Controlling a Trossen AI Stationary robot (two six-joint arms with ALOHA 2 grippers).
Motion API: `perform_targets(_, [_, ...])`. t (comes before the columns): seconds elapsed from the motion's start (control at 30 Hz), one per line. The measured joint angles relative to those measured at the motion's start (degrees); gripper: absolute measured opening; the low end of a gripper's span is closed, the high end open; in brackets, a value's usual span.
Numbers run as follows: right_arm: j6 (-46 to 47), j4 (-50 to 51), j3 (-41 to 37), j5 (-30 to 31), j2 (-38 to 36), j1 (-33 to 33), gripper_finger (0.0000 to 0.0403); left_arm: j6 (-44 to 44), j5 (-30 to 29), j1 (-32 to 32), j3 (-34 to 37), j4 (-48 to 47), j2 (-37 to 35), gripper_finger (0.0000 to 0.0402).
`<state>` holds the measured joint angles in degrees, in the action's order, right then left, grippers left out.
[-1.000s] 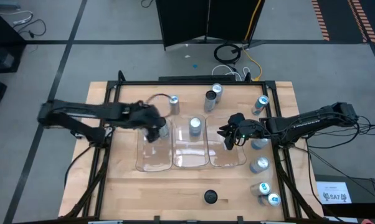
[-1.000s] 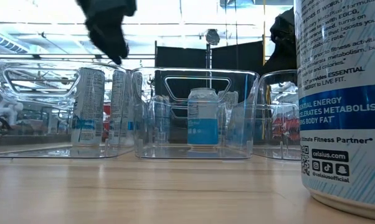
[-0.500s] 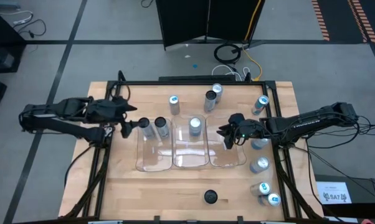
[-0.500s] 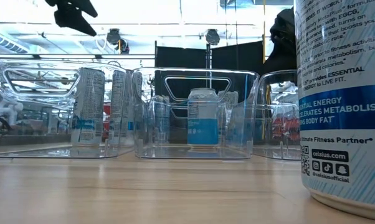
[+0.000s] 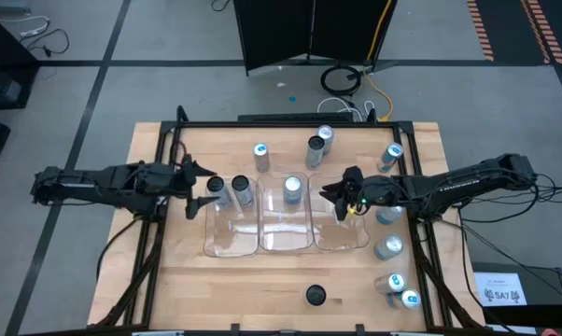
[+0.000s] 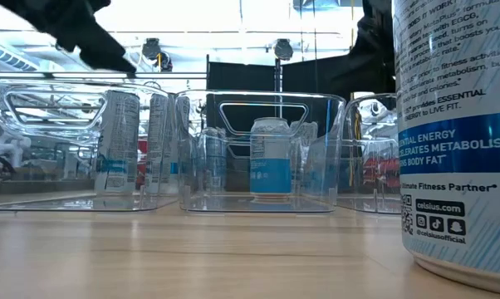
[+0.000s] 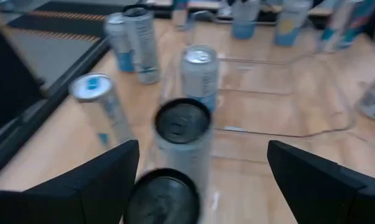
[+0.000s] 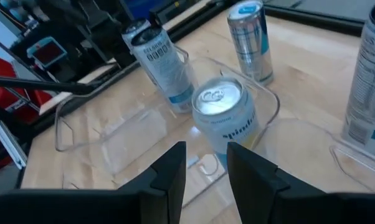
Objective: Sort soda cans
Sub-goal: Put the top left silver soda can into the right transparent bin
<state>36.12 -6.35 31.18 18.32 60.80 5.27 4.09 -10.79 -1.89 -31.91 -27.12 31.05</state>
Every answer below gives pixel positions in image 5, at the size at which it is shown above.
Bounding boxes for thin black floor cable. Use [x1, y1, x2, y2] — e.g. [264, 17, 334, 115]
[18, 28, 71, 60]

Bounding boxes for blue silver Red Bull can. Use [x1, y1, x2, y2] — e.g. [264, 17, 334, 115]
[252, 142, 271, 174]
[373, 273, 407, 296]
[376, 142, 404, 173]
[386, 288, 423, 311]

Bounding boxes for long black bar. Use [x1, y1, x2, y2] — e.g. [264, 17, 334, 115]
[237, 113, 355, 123]

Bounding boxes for coiled black cable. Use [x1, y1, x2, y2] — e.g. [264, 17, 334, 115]
[319, 63, 362, 98]

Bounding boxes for white Celsius can black lid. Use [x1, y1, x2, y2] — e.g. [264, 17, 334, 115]
[205, 175, 233, 211]
[304, 284, 328, 307]
[305, 134, 327, 171]
[231, 174, 256, 209]

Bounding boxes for yellow cable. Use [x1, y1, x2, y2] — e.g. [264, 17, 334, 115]
[362, 0, 395, 123]

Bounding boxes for clear plastic bin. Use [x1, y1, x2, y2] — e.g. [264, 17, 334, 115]
[307, 172, 371, 252]
[203, 175, 260, 259]
[256, 171, 316, 252]

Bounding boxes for black folding partition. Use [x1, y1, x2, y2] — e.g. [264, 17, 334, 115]
[232, 0, 399, 76]

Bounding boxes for black cabinet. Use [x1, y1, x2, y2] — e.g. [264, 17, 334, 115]
[0, 8, 40, 111]

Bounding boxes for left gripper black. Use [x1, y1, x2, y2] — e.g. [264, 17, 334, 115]
[167, 154, 220, 220]

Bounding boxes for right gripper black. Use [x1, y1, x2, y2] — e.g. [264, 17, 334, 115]
[319, 165, 398, 221]

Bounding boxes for white SA7 label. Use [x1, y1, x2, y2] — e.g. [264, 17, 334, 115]
[474, 273, 528, 307]

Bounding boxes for white light-blue seltzer can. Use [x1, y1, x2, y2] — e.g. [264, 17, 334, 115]
[283, 175, 304, 206]
[316, 124, 335, 156]
[373, 234, 406, 261]
[375, 204, 406, 226]

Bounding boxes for black box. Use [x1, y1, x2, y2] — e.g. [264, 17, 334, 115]
[470, 260, 562, 330]

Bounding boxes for black mat orange stripes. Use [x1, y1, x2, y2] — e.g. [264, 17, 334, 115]
[465, 0, 562, 66]

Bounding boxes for black aluminium frame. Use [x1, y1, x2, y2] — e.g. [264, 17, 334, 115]
[91, 105, 487, 333]

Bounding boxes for white power strip cable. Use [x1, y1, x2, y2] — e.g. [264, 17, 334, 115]
[0, 16, 51, 39]

